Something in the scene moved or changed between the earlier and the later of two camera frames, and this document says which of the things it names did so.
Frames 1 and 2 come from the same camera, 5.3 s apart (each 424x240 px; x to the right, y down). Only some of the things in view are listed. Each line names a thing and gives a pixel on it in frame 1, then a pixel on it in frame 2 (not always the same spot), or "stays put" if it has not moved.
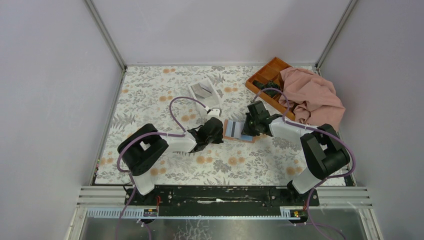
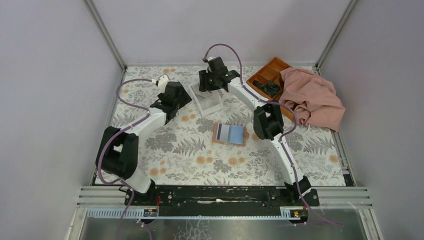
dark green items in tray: [271, 84] stays put
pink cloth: [312, 99] stays put
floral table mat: [219, 132] stays put
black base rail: [221, 200] stays put
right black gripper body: [250, 127] to [209, 79]
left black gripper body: [217, 140] to [183, 99]
